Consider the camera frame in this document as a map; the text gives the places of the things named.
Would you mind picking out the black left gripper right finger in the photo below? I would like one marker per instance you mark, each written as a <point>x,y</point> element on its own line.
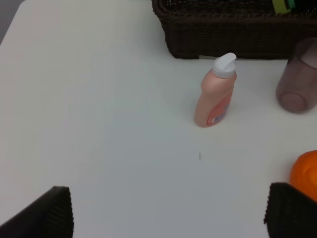
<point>290,213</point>

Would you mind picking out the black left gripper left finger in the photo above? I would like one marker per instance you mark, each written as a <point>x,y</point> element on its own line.
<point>49,216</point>

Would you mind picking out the orange mandarin fruit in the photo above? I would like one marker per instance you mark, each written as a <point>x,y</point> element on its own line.
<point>303,175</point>

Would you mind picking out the translucent purple plastic cup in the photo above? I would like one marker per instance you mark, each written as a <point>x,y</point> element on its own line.
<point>297,89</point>

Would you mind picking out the pink bottle white cap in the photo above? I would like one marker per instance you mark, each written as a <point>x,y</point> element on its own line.
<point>217,88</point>

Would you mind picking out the dark brown wicker basket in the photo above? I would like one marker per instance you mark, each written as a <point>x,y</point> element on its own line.
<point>251,29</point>

